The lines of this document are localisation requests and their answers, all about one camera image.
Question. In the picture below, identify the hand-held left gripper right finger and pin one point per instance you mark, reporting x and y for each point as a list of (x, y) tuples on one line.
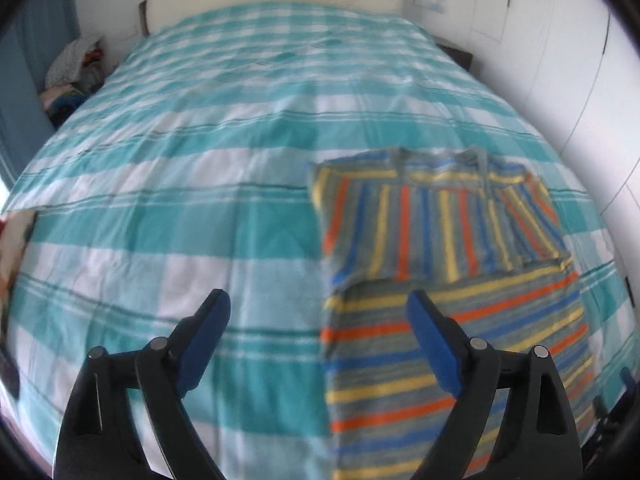
[(436, 345)]

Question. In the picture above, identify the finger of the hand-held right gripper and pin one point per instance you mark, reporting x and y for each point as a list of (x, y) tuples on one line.
[(601, 404), (627, 378)]

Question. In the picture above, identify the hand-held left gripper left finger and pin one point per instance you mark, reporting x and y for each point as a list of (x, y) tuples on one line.
[(202, 342)]

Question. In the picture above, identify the pile of clothes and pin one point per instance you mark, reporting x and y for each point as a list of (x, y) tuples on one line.
[(75, 72)]

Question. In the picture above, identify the white wardrobe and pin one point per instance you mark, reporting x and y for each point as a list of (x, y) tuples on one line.
[(565, 60)]

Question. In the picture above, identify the striped knit shirt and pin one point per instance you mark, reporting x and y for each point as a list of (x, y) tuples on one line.
[(450, 280)]

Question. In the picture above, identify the teal plaid blanket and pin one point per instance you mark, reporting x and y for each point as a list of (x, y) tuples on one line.
[(200, 170)]

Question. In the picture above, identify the folded red and beige clothes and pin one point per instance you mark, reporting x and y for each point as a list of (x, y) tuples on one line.
[(15, 255)]

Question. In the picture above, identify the teal curtain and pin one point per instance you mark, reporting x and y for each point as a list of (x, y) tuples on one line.
[(30, 45)]

